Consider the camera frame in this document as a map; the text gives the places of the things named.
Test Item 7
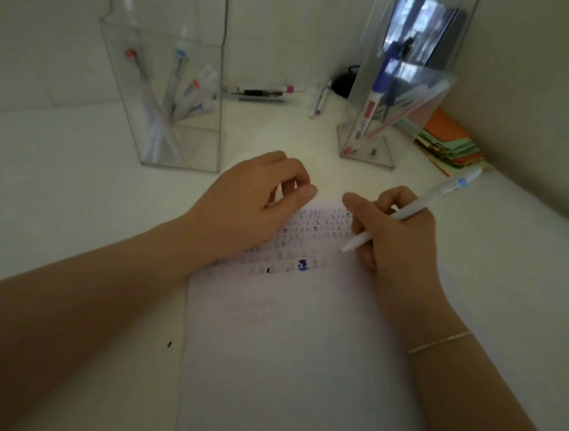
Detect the clear pen black grip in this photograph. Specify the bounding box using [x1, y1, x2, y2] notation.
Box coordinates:
[371, 72, 402, 159]

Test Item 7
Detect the black bag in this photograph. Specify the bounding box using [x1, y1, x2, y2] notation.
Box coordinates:
[330, 63, 361, 100]

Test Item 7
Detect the person's left forearm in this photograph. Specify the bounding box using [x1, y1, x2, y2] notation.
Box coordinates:
[0, 203, 215, 431]

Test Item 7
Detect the person's left hand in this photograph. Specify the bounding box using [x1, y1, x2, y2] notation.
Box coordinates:
[176, 142, 322, 275]

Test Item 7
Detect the person's right hand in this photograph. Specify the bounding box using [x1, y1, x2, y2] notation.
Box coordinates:
[328, 180, 486, 359]

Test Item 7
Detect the thick white marker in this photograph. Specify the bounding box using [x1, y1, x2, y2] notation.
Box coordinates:
[353, 50, 404, 144]

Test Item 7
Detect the stack of coloured sticky notes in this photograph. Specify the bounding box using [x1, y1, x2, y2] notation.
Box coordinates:
[402, 106, 498, 181]

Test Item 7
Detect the white pen light blue end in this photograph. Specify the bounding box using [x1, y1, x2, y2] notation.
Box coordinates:
[339, 154, 484, 265]

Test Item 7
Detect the white pen light blue band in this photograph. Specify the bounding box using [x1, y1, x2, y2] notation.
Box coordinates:
[158, 23, 192, 125]

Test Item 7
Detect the person's right forearm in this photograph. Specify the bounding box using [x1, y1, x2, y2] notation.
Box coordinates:
[400, 326, 569, 431]

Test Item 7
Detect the thin wrist bracelet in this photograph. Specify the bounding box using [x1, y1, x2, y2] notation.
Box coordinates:
[405, 324, 475, 361]

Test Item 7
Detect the white paper sheet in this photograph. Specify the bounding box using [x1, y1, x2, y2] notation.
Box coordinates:
[175, 190, 569, 431]

